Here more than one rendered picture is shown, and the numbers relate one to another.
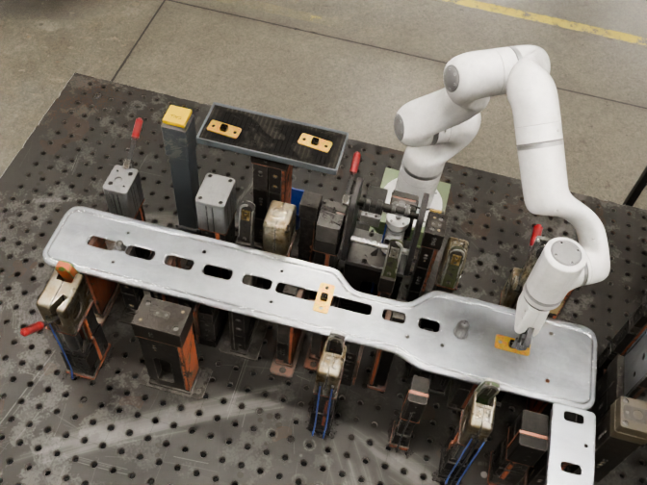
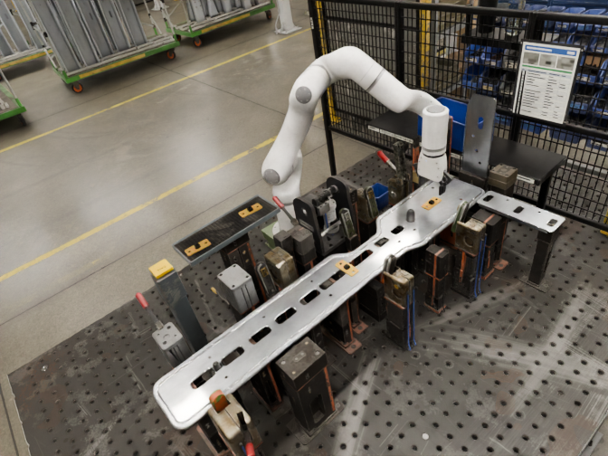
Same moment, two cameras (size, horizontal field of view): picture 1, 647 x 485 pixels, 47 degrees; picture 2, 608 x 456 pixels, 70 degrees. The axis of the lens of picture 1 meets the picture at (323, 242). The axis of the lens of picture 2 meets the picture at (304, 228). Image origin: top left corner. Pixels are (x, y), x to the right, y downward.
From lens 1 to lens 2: 0.96 m
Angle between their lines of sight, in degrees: 33
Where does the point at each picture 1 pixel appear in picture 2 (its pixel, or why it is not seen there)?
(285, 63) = (107, 291)
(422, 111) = (280, 152)
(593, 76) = (251, 175)
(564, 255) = (437, 109)
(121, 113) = (75, 357)
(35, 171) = (60, 444)
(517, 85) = (345, 59)
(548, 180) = (398, 86)
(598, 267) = not seen: hidden behind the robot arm
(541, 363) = (449, 197)
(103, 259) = (218, 383)
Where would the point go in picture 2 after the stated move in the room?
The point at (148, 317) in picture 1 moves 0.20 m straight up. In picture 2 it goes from (295, 365) to (282, 319)
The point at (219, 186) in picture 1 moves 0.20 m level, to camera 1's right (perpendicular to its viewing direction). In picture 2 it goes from (232, 272) to (275, 237)
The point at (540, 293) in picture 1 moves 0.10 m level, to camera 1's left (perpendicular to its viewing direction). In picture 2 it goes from (440, 141) to (425, 155)
